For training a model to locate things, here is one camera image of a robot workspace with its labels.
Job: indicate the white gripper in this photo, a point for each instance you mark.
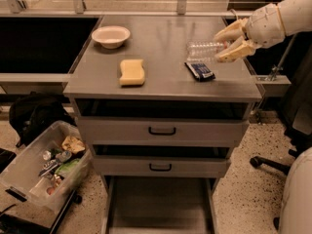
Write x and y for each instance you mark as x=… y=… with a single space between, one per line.
x=264 y=25

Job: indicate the clear plastic water bottle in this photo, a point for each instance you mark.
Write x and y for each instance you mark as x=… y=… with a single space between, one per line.
x=203 y=50

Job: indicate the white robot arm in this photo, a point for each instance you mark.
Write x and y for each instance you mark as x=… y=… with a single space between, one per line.
x=296 y=16

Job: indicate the grey drawer cabinet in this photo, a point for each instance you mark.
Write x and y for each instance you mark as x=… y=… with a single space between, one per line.
x=160 y=42

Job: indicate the top grey drawer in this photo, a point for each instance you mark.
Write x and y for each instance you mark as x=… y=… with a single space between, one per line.
x=161 y=122

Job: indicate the grey drawer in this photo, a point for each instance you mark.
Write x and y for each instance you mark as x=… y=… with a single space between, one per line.
x=161 y=122
x=171 y=161
x=159 y=205

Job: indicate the middle grey drawer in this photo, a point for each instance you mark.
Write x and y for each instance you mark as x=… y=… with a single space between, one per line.
x=171 y=161

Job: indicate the bottom grey drawer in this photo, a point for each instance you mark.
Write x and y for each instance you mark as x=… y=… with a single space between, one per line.
x=159 y=205

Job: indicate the metal diagonal rod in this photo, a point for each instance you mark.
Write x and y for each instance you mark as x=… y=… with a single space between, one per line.
x=277 y=68

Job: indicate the dark blue snack packet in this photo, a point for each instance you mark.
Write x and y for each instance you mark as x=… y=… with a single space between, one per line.
x=200 y=71

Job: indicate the black office chair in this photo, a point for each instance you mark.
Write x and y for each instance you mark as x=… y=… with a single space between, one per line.
x=296 y=109

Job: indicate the yellow sponge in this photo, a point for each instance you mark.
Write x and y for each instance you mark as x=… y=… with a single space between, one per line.
x=132 y=72

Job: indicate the white bowl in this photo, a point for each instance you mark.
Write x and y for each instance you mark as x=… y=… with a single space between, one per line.
x=111 y=37

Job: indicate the crumpled yellow wrapper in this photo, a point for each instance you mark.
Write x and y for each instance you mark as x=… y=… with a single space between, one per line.
x=73 y=144

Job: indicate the green packet in bin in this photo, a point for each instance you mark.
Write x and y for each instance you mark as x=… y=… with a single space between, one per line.
x=66 y=168

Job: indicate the clear plastic storage bin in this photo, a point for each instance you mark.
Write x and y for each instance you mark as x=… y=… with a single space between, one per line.
x=23 y=176

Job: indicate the black backpack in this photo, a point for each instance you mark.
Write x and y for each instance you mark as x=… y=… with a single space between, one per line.
x=30 y=116

